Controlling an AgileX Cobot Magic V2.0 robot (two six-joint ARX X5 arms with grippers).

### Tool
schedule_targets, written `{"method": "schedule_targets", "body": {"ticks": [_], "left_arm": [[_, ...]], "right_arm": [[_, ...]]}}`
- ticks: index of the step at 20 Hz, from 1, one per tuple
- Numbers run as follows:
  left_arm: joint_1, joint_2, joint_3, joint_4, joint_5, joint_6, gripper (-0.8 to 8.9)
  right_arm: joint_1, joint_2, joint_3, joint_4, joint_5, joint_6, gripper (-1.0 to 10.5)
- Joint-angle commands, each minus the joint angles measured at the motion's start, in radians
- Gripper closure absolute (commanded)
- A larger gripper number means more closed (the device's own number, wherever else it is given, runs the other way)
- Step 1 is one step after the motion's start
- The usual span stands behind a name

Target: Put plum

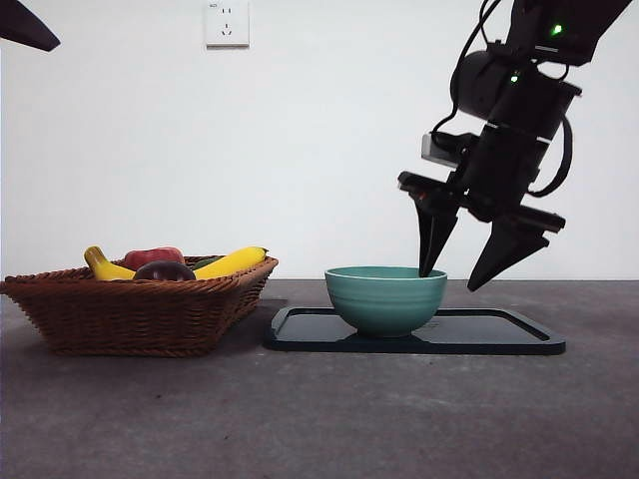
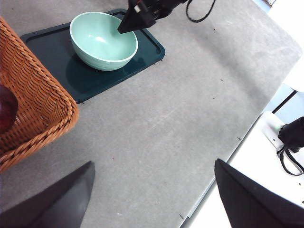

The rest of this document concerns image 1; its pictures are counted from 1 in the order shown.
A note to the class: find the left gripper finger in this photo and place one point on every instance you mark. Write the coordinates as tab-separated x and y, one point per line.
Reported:
25	25

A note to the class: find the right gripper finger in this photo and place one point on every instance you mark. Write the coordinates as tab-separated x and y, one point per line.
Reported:
433	234
506	252

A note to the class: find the teal ribbed bowl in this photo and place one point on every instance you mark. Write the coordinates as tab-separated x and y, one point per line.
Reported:
384	304

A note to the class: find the dark purple plum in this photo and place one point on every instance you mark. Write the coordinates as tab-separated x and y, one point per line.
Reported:
165	272

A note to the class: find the dark rectangular tray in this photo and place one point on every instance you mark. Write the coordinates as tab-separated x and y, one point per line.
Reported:
489	339

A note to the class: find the yellow banana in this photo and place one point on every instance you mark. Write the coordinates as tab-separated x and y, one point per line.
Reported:
229	263

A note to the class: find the green vegetable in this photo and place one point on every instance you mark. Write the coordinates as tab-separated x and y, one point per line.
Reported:
204	262

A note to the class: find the red apple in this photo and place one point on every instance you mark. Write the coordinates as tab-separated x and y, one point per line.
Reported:
150	257

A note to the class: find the brown wicker basket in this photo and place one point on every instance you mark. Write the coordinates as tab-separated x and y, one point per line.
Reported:
130	319

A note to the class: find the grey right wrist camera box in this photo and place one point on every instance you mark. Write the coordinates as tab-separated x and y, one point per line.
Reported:
430	147

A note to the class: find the white wall power socket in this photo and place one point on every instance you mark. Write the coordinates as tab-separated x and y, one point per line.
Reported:
227	25

